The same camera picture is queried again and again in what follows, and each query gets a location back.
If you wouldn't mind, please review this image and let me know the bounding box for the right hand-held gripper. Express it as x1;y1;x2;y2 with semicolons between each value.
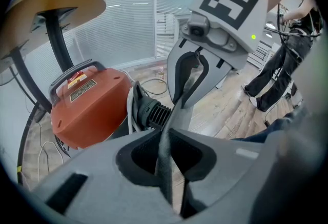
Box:
167;0;269;110

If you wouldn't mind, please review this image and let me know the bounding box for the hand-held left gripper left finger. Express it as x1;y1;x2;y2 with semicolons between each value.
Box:
31;129;182;224

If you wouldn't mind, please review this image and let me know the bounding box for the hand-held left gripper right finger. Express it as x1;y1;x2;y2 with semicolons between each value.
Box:
168;128;273;220

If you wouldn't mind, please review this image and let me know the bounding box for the grey fabric dust bag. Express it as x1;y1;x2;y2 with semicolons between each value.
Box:
154;74;203;207

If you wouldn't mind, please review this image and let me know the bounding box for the orange vacuum cleaner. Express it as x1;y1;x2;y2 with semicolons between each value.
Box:
48;60;173;151

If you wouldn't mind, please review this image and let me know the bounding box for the plastic drink bottle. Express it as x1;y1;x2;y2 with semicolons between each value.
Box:
157;66;166;84

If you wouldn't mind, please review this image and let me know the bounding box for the person's leg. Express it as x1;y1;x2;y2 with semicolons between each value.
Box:
230;110;308;144

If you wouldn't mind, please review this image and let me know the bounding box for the thick white floor cable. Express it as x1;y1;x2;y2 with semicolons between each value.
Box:
139;77;169;96

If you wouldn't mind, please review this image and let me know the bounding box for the black corrugated hose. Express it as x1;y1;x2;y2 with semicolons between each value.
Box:
54;135;72;159

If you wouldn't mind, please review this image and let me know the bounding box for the thin white cable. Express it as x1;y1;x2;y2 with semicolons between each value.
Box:
37;120;65;183

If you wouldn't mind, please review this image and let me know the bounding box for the black cable bundle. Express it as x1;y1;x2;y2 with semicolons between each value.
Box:
263;2;321;48

